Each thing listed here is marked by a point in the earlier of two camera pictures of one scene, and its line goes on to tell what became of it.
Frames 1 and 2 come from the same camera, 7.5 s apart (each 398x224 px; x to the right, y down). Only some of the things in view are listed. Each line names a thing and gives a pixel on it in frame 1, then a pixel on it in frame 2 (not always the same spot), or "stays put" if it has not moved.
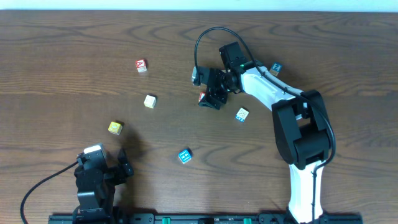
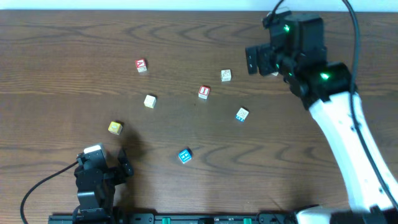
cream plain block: [150, 101] stays put
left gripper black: [115, 173] stays put
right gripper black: [213, 86] → [265, 59]
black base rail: [231, 218] stays put
